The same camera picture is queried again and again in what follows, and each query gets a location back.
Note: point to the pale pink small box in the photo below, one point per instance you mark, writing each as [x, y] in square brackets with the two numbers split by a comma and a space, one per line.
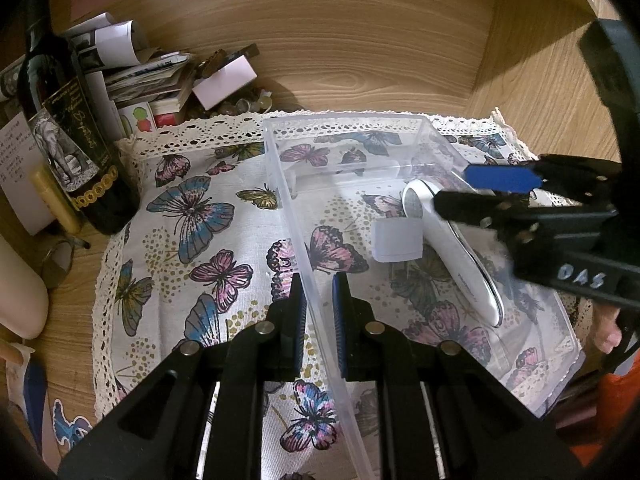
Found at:
[225, 80]

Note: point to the white handheld massager device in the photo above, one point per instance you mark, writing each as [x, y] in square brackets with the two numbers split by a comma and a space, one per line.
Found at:
[462, 265]

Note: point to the orange object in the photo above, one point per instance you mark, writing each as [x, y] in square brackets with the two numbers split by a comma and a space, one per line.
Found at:
[611, 400]

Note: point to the dark wine bottle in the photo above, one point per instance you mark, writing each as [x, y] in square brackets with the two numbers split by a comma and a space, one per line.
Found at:
[75, 150]

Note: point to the butterfly print lace cloth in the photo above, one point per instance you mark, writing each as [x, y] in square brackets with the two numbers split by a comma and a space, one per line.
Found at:
[200, 240]

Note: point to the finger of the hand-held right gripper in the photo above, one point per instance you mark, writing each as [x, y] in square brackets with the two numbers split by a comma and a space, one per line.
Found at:
[500, 178]
[465, 206]

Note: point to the person's right hand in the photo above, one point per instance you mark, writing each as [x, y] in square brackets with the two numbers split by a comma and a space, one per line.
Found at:
[607, 332]

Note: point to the stack of papers and photos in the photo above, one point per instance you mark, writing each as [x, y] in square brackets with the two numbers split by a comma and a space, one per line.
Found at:
[135, 70]

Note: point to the blue cartoon sticker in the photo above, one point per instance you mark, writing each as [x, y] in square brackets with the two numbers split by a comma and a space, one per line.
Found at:
[70, 425]

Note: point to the cream rounded object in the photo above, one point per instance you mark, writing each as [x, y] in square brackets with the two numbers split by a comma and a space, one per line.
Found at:
[20, 295]

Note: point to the yellow tube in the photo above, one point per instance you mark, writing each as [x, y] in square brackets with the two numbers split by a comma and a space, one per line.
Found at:
[55, 202]

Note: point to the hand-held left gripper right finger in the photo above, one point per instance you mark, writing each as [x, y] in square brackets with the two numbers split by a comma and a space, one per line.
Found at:
[341, 327]

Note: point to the white handwritten paper note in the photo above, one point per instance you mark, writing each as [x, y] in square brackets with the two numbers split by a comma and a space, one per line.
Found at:
[17, 160]

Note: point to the pile of small trinkets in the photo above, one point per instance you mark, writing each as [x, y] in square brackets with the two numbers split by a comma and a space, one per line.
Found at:
[240, 102]

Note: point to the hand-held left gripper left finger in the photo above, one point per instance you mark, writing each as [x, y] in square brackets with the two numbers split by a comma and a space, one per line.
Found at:
[301, 320]

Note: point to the fruit sticker sheet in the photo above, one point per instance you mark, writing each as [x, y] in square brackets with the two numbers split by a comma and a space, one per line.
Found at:
[137, 117]

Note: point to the clear plastic storage box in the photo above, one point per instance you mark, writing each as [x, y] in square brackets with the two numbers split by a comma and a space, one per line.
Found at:
[320, 240]

